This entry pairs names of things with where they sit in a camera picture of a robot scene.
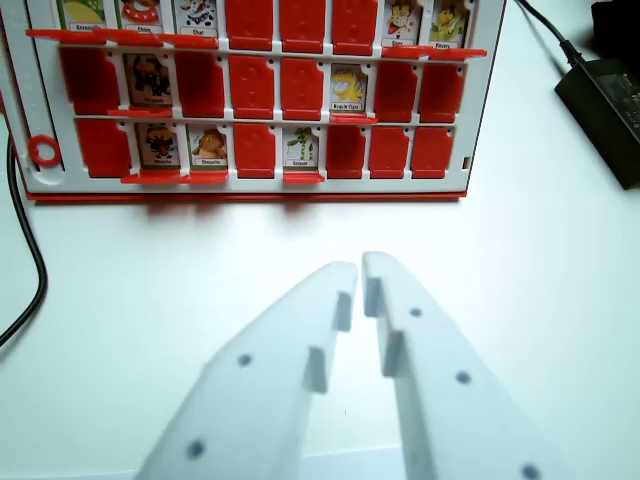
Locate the black power adapter cable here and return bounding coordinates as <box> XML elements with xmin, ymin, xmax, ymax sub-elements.
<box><xmin>514</xmin><ymin>0</ymin><xmax>590</xmax><ymax>67</ymax></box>

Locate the black bulky item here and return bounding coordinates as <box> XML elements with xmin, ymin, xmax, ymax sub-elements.
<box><xmin>590</xmin><ymin>0</ymin><xmax>640</xmax><ymax>34</ymax></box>

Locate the black power adapter box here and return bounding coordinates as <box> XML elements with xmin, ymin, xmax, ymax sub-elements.
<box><xmin>554</xmin><ymin>56</ymin><xmax>640</xmax><ymax>192</ymax></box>

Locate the red and white game board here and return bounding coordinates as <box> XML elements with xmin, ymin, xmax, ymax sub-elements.
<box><xmin>0</xmin><ymin>0</ymin><xmax>509</xmax><ymax>203</ymax></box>

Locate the long black cable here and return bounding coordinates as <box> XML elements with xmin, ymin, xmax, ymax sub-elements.
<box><xmin>0</xmin><ymin>133</ymin><xmax>50</xmax><ymax>347</ymax></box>

